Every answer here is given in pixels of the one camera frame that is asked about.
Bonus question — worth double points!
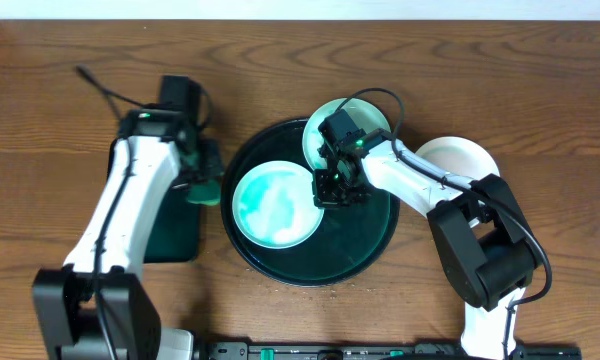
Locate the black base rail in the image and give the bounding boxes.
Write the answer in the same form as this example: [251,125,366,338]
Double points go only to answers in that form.
[199,340,584,360]

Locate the rectangular dark green tray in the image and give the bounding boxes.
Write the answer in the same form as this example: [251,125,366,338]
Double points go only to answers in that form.
[110,136,200,263]

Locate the round dark green tray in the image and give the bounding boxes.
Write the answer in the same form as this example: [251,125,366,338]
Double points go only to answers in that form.
[220,119,400,287]

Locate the white plate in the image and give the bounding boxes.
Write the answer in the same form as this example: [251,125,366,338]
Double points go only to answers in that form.
[415,136,500,180]

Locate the light green back plate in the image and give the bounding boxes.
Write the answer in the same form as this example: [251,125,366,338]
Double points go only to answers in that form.
[302,98,390,170]

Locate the light green front plate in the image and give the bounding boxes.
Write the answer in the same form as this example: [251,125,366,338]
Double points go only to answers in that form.
[231,161,324,250]

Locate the green sponge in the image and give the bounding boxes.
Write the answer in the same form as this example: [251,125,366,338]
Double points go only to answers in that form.
[186,179,221,206]

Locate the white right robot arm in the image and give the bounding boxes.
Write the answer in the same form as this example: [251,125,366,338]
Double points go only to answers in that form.
[302,128,547,359]

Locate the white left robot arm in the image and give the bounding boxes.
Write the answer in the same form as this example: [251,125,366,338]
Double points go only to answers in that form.
[32,108,220,359]

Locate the light green plate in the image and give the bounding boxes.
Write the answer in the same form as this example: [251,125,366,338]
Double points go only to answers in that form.
[302,98,390,170]
[231,161,324,250]

